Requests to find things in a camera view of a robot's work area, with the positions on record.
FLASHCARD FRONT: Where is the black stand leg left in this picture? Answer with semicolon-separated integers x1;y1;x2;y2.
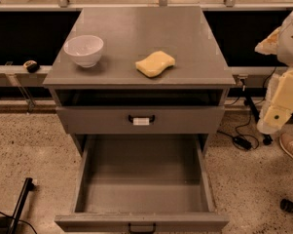
6;177;34;234

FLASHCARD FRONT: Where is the grey drawer cabinet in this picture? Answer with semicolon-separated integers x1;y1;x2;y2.
44;7;235;151

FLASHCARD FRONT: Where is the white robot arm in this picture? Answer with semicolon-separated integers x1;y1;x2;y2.
255;11;293;135

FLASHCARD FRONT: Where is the white ceramic bowl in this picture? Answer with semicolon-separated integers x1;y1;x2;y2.
63;35;104;68

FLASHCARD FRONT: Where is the small black yellow device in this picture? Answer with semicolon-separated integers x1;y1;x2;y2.
23;60;40;73

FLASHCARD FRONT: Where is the open bottom grey drawer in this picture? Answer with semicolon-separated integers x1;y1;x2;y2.
55;135;229;234

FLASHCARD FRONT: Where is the black caster wheel right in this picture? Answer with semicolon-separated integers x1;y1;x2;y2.
280;199;293;213

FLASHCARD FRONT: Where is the black tripod leg right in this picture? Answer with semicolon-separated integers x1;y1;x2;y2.
242;83;273;145

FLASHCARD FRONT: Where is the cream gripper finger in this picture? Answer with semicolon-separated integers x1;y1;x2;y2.
254;27;280;55

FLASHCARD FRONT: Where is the closed middle grey drawer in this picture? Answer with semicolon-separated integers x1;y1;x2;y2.
56;106;224;134

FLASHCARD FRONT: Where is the yellow sponge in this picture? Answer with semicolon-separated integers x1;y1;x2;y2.
135;51;175;78

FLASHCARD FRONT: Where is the metal rail frame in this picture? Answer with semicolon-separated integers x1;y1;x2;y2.
0;0;293;113

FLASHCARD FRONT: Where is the black power adapter with cable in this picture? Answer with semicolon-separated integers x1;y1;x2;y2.
217;116;260;151

